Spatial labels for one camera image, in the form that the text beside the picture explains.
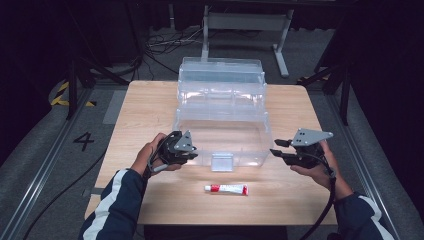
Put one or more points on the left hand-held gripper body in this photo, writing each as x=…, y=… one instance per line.
x=171, y=150

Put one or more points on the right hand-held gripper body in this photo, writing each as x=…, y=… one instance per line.
x=308, y=151

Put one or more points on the clear plastic storage box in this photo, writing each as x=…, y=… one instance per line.
x=223, y=133

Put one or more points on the red and white ointment tube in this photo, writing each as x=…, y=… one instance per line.
x=227, y=189

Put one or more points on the person's left hand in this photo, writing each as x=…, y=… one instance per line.
x=146, y=153

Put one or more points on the person's right hand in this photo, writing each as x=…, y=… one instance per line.
x=321, y=175

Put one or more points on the black metal stand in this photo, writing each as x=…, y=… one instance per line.
x=78, y=76
x=335, y=83

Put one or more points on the yellow and black floor tape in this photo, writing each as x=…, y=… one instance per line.
x=60, y=96

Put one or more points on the grey metal floor rail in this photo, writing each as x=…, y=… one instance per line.
x=363, y=166
x=43, y=166

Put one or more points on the desk with grey metal frame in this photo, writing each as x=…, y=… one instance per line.
x=246, y=23

